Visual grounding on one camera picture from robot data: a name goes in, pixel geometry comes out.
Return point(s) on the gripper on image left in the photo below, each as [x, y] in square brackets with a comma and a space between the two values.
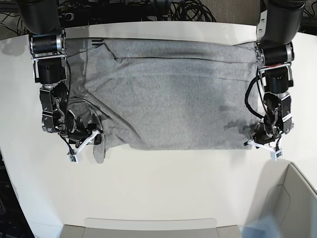
[75, 132]

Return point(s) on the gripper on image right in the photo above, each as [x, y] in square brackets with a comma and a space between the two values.
[263, 133]

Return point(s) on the grey T-shirt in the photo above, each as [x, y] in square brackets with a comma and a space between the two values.
[161, 94]

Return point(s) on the black robot arm on image left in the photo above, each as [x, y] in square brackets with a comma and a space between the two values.
[52, 71]

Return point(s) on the black robot arm on image right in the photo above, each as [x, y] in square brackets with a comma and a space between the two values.
[278, 24]

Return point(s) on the beige box at right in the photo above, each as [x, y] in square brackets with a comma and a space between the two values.
[290, 208]

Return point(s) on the beige box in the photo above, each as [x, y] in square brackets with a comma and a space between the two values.
[290, 208]
[109, 228]

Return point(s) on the beige box at bottom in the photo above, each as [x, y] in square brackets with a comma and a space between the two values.
[109, 228]

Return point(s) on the blue blurred object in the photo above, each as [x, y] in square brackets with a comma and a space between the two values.
[262, 226]

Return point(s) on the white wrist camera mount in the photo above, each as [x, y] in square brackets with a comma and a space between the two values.
[75, 155]
[275, 153]

